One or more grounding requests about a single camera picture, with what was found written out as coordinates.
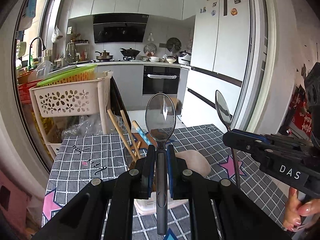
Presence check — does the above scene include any grey checkered tablecloth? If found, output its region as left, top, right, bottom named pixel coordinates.
left=42, top=124, right=287, bottom=225

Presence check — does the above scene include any blue floral patterned chopstick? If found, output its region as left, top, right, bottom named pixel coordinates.
left=132, top=120, right=152, bottom=145

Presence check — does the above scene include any beige perforated plastic rack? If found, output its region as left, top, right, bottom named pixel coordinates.
left=30, top=71, right=113, bottom=159

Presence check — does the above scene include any built-in black oven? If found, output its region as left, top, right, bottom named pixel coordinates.
left=142, top=65, right=181, bottom=95

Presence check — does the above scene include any pink utensil holder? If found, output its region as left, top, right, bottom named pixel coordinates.
left=127, top=149, right=212, bottom=215

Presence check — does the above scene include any right hand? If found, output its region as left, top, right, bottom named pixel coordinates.
left=283, top=187, right=320, bottom=231

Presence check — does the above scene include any black kitchen faucet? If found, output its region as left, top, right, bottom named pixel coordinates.
left=28, top=36, right=46, bottom=69

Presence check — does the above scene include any green tray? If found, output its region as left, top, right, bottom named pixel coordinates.
left=37, top=64, right=97, bottom=87

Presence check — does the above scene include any black wok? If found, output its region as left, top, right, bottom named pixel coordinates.
left=120, top=48, right=140, bottom=57

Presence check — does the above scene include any black hanging cloth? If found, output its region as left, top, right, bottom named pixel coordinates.
left=110, top=77, right=132, bottom=129

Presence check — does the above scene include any white refrigerator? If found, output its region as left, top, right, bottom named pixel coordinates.
left=181, top=0, right=251, bottom=130

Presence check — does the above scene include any white rice cooker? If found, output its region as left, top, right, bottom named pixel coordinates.
left=178, top=51, right=191, bottom=66

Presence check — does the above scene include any dark metal spoon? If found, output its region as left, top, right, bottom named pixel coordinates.
left=215, top=90, right=241, bottom=189
left=145, top=93, right=176, bottom=236

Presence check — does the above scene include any pink plastic stool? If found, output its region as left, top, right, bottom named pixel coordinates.
left=1, top=171, right=30, bottom=235

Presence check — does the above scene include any black range hood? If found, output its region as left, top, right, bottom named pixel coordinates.
left=93, top=13, right=149, bottom=43

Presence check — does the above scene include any brass pot with lid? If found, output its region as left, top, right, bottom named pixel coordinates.
left=95, top=50, right=113, bottom=62

